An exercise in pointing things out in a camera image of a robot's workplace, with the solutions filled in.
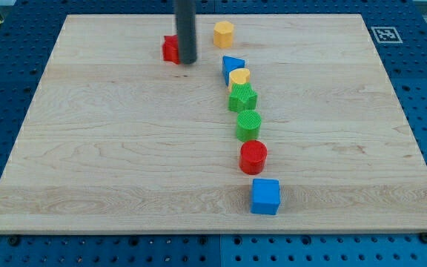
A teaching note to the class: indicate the red star block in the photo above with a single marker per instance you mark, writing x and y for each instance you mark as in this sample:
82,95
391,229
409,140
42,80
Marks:
170,49

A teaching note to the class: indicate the green star block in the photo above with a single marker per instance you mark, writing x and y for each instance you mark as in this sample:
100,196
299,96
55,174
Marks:
242,97

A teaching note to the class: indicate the light wooden board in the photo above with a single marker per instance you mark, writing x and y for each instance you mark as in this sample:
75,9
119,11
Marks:
117,141

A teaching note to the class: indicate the green cylinder block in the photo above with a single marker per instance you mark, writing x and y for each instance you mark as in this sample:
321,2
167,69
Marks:
247,125

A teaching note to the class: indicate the red cylinder block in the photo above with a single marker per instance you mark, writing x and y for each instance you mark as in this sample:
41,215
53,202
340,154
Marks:
252,157

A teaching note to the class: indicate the yellow heart block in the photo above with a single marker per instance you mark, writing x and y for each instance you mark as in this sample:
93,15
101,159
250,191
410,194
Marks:
238,76

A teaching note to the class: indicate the blue triangle block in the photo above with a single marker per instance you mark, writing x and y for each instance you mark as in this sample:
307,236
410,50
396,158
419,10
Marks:
229,64

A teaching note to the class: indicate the blue cube block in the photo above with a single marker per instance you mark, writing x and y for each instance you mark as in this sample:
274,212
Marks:
265,196

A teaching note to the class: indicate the yellow hexagon block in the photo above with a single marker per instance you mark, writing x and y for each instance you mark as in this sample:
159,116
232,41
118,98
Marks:
223,34

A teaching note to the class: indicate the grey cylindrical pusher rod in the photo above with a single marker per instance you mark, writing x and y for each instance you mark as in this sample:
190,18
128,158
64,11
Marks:
185,18

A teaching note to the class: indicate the white fiducial marker tag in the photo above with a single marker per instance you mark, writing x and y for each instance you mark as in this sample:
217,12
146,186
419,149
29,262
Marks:
386,35

